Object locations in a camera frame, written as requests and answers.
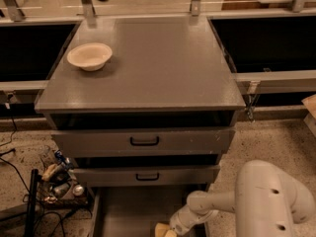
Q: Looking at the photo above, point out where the black middle drawer handle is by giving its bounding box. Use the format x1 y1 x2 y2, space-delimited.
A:
135 173 160 182

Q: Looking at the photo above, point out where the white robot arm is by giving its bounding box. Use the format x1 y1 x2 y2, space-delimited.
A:
155 160 315 237

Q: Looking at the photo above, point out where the black floor cable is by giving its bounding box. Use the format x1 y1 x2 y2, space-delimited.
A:
0 116 93 237

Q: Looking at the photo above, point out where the grey cabinet with counter top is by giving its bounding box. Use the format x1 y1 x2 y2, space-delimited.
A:
34 15 246 190

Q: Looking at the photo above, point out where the wire basket with clutter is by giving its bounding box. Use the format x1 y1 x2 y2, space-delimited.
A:
38 145 89 208

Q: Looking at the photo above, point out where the metal frame rail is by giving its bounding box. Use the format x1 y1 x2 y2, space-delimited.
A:
233 70 316 95
0 80 48 92

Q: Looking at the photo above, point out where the green yellow sponge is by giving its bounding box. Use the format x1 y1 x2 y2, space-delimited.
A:
154 223 170 237

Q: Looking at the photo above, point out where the metal frame rail left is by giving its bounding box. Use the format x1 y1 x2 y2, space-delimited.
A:
0 80 48 92

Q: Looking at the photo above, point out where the black top drawer handle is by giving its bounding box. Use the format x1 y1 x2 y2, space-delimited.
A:
129 136 160 146

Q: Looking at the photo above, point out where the white paper bowl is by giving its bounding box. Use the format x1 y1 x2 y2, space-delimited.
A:
67 42 113 71

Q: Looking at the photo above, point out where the grey middle drawer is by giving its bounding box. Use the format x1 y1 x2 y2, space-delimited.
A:
74 165 220 187

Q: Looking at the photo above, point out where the metal upright post far left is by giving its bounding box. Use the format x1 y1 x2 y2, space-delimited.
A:
3 0 25 22

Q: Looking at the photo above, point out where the black stand post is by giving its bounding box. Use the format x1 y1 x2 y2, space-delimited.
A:
24 169 39 237

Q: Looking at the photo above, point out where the grey open bottom drawer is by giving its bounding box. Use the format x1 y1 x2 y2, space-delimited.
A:
89 185 208 237

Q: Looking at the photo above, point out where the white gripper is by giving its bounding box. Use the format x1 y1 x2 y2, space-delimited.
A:
165 207 200 237

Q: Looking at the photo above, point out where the grey top drawer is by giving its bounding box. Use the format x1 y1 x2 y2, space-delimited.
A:
52 127 235 158

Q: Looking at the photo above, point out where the black drawer handle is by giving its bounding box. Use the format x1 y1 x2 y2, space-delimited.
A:
135 173 160 182
129 136 160 146

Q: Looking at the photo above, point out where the metal frame rail right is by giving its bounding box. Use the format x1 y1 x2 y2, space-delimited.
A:
233 70 316 95

